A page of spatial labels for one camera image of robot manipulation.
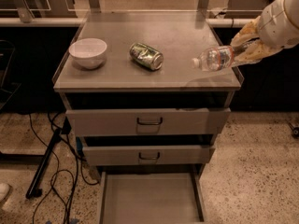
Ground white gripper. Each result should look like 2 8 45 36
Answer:
230 0 299 67

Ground clear plastic water bottle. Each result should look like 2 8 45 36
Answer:
191 39 260 73

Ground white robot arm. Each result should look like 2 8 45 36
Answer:
230 0 299 65

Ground grey top drawer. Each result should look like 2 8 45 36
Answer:
61 91 230 136

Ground grey drawer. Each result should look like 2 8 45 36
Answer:
61 91 230 136
96 172 205 224
82 134 215 166

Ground grey drawer cabinet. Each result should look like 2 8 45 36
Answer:
51 10 245 224

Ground grey middle drawer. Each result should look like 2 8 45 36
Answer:
82 134 215 166

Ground grey bottom drawer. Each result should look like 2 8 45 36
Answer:
96 172 205 224

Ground black caster wheel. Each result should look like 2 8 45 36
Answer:
288 121 299 138

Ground crushed green soda can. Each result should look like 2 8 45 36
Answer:
129 43 164 71

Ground white ceramic bowl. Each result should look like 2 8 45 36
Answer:
68 38 107 69

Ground black metal floor bar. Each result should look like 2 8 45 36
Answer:
25 129 61 199

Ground white shoe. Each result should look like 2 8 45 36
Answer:
0 183 10 202

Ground black floor cables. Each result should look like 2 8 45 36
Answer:
27 111 100 224

